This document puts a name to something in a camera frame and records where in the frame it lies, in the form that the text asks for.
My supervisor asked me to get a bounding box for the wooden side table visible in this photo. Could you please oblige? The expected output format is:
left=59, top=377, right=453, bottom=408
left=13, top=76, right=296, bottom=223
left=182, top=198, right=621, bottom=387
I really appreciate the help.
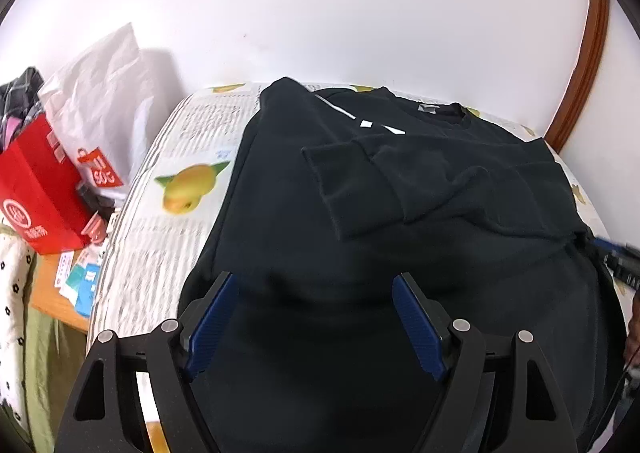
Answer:
left=31, top=238, right=108, bottom=334

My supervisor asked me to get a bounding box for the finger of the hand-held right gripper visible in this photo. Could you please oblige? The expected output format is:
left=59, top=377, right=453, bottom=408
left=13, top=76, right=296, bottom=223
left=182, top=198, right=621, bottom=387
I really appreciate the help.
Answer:
left=591, top=238, right=628, bottom=255

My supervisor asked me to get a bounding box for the black sweatshirt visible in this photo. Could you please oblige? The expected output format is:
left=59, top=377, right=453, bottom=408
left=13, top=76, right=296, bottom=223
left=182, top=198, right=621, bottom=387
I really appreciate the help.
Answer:
left=177, top=77, right=628, bottom=453

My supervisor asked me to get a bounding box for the pile of paper cards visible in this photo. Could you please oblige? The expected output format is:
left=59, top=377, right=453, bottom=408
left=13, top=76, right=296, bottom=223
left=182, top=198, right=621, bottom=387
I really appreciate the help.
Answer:
left=55, top=245, right=105, bottom=320

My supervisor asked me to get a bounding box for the white plastic bag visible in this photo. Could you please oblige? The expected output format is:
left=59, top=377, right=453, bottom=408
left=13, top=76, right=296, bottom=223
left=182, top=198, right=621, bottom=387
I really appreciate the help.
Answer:
left=39, top=23, right=182, bottom=201

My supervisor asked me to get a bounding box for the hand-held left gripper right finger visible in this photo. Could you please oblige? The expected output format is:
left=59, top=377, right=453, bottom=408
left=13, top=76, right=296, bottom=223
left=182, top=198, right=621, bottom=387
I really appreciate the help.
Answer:
left=392, top=272, right=581, bottom=453

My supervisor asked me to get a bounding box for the brown wooden door frame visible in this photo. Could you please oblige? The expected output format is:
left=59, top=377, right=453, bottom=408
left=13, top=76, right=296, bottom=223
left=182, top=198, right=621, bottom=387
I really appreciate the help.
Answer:
left=544, top=0, right=611, bottom=154

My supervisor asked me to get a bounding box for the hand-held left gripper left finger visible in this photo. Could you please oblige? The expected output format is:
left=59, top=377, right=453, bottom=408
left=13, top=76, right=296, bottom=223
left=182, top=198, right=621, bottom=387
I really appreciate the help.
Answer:
left=54, top=272, right=241, bottom=453

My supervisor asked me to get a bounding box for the red paper bag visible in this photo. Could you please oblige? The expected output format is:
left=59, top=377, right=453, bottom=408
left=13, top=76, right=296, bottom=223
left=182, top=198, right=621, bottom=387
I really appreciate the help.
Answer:
left=0, top=113, right=108, bottom=256

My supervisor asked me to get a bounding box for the white polka-dot cloth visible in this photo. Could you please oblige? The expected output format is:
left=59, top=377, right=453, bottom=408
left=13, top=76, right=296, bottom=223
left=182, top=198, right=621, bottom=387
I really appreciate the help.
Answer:
left=0, top=228, right=40, bottom=426

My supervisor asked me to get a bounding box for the green cloth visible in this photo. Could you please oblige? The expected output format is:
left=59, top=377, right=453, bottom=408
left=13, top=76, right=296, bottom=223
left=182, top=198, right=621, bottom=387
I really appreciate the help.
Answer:
left=24, top=253, right=92, bottom=450

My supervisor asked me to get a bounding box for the fruit printed bedsheet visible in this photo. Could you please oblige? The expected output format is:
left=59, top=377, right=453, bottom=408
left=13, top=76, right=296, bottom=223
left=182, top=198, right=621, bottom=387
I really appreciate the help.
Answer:
left=87, top=82, right=632, bottom=453

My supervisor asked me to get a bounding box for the plaid cloth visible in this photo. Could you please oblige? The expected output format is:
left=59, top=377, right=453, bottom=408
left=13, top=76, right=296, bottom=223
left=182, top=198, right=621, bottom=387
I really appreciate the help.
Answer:
left=0, top=67, right=47, bottom=154

